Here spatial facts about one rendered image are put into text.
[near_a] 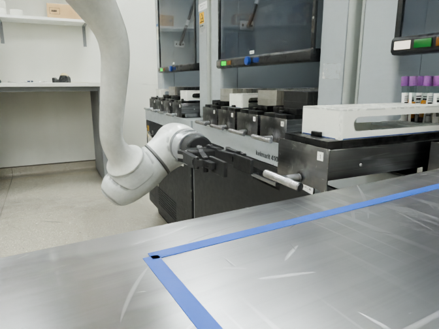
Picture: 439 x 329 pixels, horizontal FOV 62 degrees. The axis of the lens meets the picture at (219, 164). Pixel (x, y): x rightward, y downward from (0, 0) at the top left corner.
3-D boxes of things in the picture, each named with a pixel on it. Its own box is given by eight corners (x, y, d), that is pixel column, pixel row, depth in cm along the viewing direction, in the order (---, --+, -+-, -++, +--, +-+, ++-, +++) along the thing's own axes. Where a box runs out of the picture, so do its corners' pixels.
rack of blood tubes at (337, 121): (409, 130, 80) (412, 102, 78) (455, 136, 71) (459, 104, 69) (299, 139, 67) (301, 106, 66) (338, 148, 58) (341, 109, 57)
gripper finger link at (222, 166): (211, 155, 75) (208, 155, 75) (227, 162, 69) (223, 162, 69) (211, 170, 76) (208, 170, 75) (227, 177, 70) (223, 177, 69)
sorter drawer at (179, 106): (281, 111, 217) (282, 96, 215) (296, 113, 205) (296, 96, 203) (164, 115, 187) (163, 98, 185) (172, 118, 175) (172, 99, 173)
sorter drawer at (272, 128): (409, 126, 142) (411, 104, 140) (443, 131, 130) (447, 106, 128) (247, 139, 111) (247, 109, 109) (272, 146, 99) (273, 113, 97)
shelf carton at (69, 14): (47, 17, 320) (46, 2, 317) (48, 21, 339) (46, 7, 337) (82, 19, 332) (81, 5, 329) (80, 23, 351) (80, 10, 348)
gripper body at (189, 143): (177, 135, 88) (191, 140, 80) (209, 133, 92) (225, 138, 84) (178, 164, 90) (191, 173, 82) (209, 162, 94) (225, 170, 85)
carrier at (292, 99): (312, 113, 104) (313, 91, 103) (306, 113, 103) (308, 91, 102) (288, 109, 114) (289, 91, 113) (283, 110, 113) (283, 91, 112)
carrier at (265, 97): (281, 109, 117) (282, 90, 116) (276, 109, 117) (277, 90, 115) (262, 107, 128) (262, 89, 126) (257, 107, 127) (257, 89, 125)
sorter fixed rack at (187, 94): (231, 101, 200) (231, 89, 198) (240, 102, 191) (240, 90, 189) (179, 102, 187) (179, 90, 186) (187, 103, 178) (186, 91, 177)
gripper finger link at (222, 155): (204, 160, 86) (209, 160, 87) (237, 169, 78) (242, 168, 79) (204, 145, 85) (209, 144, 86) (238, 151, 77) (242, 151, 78)
